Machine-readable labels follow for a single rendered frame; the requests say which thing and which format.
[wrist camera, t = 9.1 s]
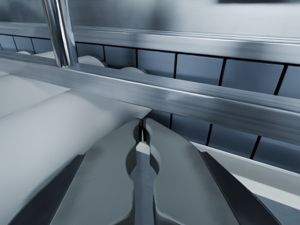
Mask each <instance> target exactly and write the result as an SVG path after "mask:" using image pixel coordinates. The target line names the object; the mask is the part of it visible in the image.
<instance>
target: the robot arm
mask: <svg viewBox="0 0 300 225"><path fill-rule="evenodd" d="M142 130H143V140H144V142H146V143H147V144H148V146H149V147H150V166H151V167H152V168H153V169H154V170H155V172H156V174H157V177H156V178H155V180H154V189H153V214H154V225H281V223H280V222H279V221H278V220H277V218H276V217H275V216H274V215H273V214H272V212H271V211H270V210H269V209H268V208H267V207H266V206H265V205H264V204H263V203H262V202H261V201H260V200H259V199H258V198H257V197H256V196H255V195H254V194H253V193H252V192H251V191H250V190H249V189H248V188H247V187H245V186H244V185H243V184H242V183H241V182H240V181H239V180H238V179H237V178H235V177H234V176H233V175H232V174H231V173H230V172H229V171H227V170H226V169H225V168H224V167H223V166H222V165H221V164H220V163H219V162H218V161H217V160H216V159H214V158H213V157H212V156H211V155H210V154H209V153H208V152H207V151H205V152H201V151H199V150H198V149H197V148H196V147H195V146H194V145H193V144H192V143H190V142H189V141H188V140H187V139H185V138H184V137H182V136H181V135H179V134H178V133H176V132H174V131H173V130H171V129H169V128H167V127H165V126H163V125H162V124H160V123H158V122H156V121H155V120H153V119H150V118H145V119H140V118H134V119H132V120H131V121H129V122H127V123H126V124H124V125H122V126H121V127H119V128H118V129H116V130H114V131H112V132H111V133H109V134H108V135H106V136H105V137H103V138H102V139H100V140H99V141H98V142H96V143H95V144H94V145H93V146H92V147H91V148H90V149H89V150H88V151H87V152H86V153H85V154H78V155H77V156H75V157H74V158H73V159H72V160H71V161H70V162H69V163H68V164H67V165H66V166H65V167H64V168H63V169H62V170H61V171H60V172H59V173H58V174H57V175H56V176H55V177H54V178H53V179H52V180H51V181H50V182H48V183H47V184H46V185H45V186H44V187H43V188H42V189H41V190H40V191H39V192H38V193H37V194H36V195H35V196H34V197H33V198H32V199H31V200H30V201H29V202H28V203H27V204H26V205H25V206H24V207H23V208H22V209H21V210H20V211H19V212H18V213H17V214H16V215H15V217H14V218H13V219H12V220H11V221H10V222H9V223H8V224H7V225H134V220H135V192H134V181H133V180H132V178H131V177H130V174H131V172H132V170H133V169H134V168H135V166H136V164H137V157H136V146H137V145H138V144H139V142H141V141H142Z"/></svg>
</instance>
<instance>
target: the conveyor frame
mask: <svg viewBox="0 0 300 225"><path fill-rule="evenodd" d="M72 28H73V33H74V38H75V42H85V43H95V44H103V45H112V46H124V47H133V48H142V49H151V50H163V51H172V52H181V53H190V54H202V55H211V56H220V57H228V58H241V59H249V60H259V61H267V62H276V63H288V64H297V65H300V37H282V36H266V35H249V34H232V33H208V32H192V31H175V30H158V29H134V28H118V27H101V26H84V25H72ZM0 34H8V35H17V36H26V37H35V38H47V39H50V35H49V31H48V27H47V24H43V23H27V22H10V21H0ZM190 143H192V144H193V145H195V146H198V147H201V148H205V149H208V150H211V151H215V152H218V153H221V154H225V155H227V156H231V157H234V158H237V159H240V160H244V161H247V162H250V163H254V164H257V165H260V166H263V167H267V168H270V169H273V170H276V171H280V172H283V173H286V174H289V175H293V176H296V177H299V178H300V174H297V173H294V172H291V171H287V170H284V169H281V168H277V167H274V166H271V165H267V164H264V163H261V162H257V161H254V160H252V157H253V154H254V152H252V154H251V157H250V159H248V158H244V157H241V156H237V155H234V154H231V153H227V152H224V151H221V150H217V149H214V148H211V147H208V143H209V139H207V144H206V145H205V146H204V145H201V144H197V143H194V142H191V141H190Z"/></svg>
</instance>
